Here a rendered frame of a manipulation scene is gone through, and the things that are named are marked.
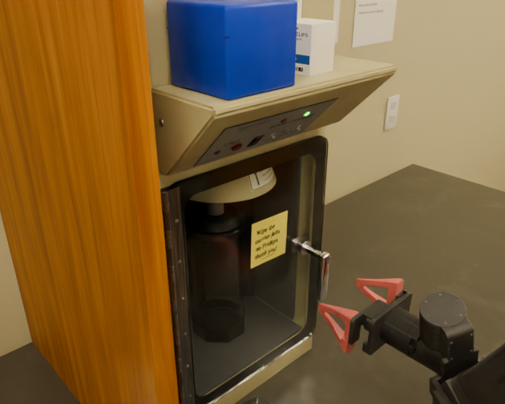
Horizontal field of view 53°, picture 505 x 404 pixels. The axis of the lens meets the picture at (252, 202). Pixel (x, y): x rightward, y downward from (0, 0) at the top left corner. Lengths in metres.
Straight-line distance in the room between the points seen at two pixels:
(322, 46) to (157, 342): 0.40
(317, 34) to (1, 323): 0.83
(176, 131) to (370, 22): 1.14
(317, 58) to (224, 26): 0.17
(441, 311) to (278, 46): 0.39
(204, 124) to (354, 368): 0.65
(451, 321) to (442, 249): 0.76
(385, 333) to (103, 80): 0.52
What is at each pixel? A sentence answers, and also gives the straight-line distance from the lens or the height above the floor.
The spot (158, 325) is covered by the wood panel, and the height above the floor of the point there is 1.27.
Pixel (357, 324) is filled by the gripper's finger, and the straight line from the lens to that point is 0.76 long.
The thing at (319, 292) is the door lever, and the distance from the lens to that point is 0.86.
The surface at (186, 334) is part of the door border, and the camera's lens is 0.75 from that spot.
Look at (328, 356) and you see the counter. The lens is 1.04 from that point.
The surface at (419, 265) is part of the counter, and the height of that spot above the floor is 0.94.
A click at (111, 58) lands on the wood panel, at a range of 0.47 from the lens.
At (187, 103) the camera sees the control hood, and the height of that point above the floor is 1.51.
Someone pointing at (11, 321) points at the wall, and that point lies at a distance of 1.15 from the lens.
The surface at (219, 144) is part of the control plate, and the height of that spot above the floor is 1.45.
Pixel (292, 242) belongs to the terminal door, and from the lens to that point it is 0.83.
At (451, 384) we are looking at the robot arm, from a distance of 0.70.
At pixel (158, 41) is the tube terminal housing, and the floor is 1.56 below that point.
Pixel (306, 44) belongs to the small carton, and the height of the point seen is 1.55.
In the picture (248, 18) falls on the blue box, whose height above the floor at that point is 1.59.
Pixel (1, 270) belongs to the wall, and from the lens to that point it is 1.08.
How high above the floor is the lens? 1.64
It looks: 26 degrees down
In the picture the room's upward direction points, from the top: straight up
